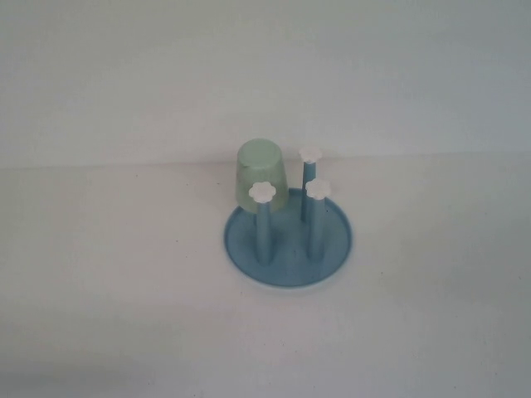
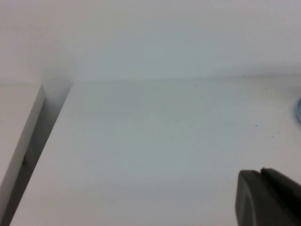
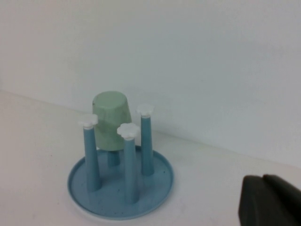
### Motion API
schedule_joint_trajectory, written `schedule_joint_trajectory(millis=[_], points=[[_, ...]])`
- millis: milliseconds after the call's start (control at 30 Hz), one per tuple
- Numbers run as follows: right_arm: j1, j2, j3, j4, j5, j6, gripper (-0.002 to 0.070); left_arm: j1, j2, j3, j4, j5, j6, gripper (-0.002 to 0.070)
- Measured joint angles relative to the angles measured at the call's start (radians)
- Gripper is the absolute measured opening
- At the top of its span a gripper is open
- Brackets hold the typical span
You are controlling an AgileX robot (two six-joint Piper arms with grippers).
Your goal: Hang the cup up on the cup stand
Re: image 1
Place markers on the light green plastic cup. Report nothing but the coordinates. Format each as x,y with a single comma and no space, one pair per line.
257,174

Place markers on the blue cup stand white caps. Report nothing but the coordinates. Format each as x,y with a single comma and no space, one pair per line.
290,265

